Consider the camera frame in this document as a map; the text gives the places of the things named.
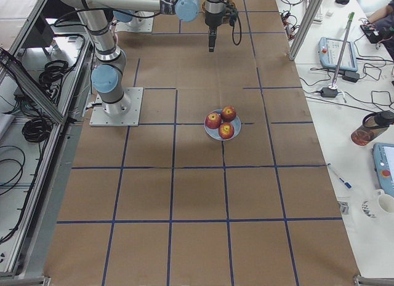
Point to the aluminium frame post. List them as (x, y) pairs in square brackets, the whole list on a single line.
[(303, 29)]

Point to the red apple plate left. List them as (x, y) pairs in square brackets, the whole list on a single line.
[(213, 120)]

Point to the red apple plate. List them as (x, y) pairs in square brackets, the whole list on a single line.
[(213, 120), (228, 113), (226, 131)]

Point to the black power adapter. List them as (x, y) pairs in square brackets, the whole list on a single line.
[(351, 76)]

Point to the light blue plate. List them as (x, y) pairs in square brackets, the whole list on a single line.
[(213, 133)]

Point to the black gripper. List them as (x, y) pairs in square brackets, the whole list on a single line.
[(212, 18)]

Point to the long metal rod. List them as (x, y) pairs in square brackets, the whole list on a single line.
[(332, 85)]

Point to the blue white pen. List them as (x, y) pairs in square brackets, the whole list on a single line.
[(340, 178)]

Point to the red apple plate front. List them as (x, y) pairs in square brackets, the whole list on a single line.
[(226, 131)]

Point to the red apple plate back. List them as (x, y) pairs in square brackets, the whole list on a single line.
[(228, 113)]

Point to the blue teach pendant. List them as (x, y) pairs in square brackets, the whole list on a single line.
[(329, 52), (383, 159)]

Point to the brown water bottle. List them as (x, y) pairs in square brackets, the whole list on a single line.
[(372, 126)]

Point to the white mug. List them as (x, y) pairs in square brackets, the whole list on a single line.
[(380, 205)]

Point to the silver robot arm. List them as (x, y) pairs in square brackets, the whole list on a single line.
[(106, 79)]

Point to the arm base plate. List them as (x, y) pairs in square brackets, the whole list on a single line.
[(135, 26), (126, 112)]

